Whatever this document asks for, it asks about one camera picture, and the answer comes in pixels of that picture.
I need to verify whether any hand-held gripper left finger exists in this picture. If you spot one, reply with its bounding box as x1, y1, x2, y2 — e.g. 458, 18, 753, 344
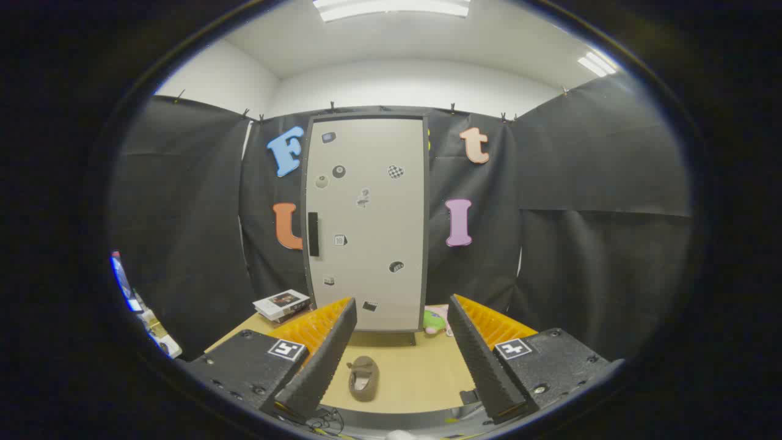
183, 298, 358, 422

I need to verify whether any long ceiling light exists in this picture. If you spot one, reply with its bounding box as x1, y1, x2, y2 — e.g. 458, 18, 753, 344
313, 0, 471, 23

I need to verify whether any brown fuzzy shoe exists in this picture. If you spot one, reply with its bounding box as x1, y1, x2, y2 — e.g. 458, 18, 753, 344
346, 356, 381, 403

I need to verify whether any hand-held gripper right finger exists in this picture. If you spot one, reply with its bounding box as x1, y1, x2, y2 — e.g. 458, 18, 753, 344
448, 294, 612, 426

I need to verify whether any white book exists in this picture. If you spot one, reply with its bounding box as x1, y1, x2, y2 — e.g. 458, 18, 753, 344
253, 289, 311, 320

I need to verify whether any blue screen device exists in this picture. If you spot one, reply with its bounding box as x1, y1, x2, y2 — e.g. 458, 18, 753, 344
110, 251, 143, 313

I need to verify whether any light grey shoe cabinet door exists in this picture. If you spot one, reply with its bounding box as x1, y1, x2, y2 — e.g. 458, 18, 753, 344
305, 117, 426, 332

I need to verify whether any black backdrop cloth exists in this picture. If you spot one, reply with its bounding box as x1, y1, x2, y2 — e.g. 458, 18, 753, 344
110, 73, 694, 361

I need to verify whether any white cluttered side table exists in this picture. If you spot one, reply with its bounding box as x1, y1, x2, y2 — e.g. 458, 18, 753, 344
139, 304, 183, 359

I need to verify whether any small ceiling light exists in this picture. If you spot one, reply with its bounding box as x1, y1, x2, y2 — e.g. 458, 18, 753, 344
577, 51, 618, 78

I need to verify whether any green pink plush toy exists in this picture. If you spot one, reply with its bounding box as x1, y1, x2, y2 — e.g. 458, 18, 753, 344
423, 307, 453, 337

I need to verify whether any grey shoe cabinet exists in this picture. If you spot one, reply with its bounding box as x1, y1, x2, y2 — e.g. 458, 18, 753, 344
302, 111, 431, 347

